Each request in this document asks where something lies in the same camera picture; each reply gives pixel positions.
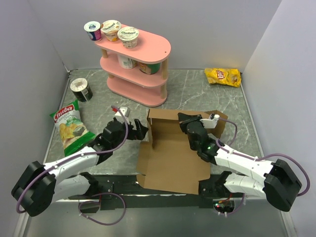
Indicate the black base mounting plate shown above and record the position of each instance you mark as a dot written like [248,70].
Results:
[126,186]

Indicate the pink three-tier shelf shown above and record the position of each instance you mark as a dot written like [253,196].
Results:
[149,90]

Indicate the aluminium frame rail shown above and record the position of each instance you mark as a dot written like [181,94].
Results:
[61,219]

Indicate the white cup on middle shelf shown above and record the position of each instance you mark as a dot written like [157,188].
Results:
[126,63]

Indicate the orange Chobani yogurt cup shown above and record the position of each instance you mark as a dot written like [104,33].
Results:
[110,29]

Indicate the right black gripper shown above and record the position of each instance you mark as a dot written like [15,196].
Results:
[184,119]

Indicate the green can on middle shelf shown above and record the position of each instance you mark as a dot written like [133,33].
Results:
[149,69]

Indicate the yellow Lays chips bag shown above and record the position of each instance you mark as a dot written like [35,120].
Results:
[229,77]

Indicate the green Chuba chips bag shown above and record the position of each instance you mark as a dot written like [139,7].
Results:
[73,132]

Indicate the brown cardboard box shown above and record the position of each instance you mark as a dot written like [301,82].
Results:
[166,161]

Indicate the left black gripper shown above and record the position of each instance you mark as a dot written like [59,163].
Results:
[139,132]

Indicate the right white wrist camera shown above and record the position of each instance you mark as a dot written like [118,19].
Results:
[211,122]

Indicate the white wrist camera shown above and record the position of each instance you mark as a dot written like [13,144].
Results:
[121,111]
[211,122]

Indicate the white Chobani yogurt cup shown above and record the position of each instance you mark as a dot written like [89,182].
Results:
[128,36]

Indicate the blue white yogurt cup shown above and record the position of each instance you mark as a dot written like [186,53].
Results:
[93,30]

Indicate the black can with white lid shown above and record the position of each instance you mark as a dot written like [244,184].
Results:
[81,89]

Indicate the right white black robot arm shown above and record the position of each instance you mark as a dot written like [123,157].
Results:
[274,181]

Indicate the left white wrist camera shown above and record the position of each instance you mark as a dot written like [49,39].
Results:
[121,111]

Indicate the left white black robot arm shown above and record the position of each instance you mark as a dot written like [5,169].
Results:
[43,184]

